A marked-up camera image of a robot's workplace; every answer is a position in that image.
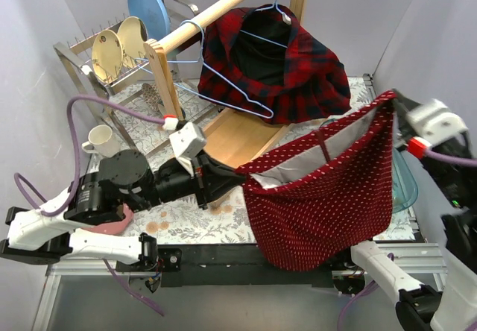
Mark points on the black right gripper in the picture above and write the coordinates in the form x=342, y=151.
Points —
x=401, y=104

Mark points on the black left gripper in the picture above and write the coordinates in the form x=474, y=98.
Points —
x=203, y=181

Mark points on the red polka dot cloth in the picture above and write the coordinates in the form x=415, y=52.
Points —
x=324, y=192

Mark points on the red plaid skirt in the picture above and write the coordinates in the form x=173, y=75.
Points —
x=308, y=82

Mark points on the light blue wire hanger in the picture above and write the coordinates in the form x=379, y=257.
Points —
x=267, y=25

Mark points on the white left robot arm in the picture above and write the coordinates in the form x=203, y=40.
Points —
x=61, y=228

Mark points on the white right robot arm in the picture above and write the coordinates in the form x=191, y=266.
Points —
x=432, y=289

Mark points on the wooden clothes rack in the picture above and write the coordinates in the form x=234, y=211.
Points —
x=248, y=127

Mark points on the teal plastic tray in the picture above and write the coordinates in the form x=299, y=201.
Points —
x=402, y=185

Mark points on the floral table mat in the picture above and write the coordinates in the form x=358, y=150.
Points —
x=183, y=222

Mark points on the patterned bowl under rack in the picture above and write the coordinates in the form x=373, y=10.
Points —
x=151, y=97

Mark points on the metal dish rack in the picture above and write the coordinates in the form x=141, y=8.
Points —
x=75, y=66

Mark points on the pink dotted plate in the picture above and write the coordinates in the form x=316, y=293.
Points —
x=114, y=228

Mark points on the white mug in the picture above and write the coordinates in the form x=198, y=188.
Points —
x=101, y=140

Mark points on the cream plate front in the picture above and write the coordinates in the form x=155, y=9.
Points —
x=107, y=56

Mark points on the cream plate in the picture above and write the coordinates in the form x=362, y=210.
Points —
x=132, y=35
x=107, y=56

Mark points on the cream plate rear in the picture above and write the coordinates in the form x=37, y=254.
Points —
x=132, y=35

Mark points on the blue plate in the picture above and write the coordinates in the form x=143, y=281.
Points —
x=154, y=16

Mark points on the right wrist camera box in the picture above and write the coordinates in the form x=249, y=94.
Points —
x=433, y=123

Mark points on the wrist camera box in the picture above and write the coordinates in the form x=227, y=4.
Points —
x=187, y=141
x=433, y=123

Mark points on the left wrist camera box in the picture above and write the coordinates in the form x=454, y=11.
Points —
x=187, y=141

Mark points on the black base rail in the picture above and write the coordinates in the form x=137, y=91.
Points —
x=242, y=265

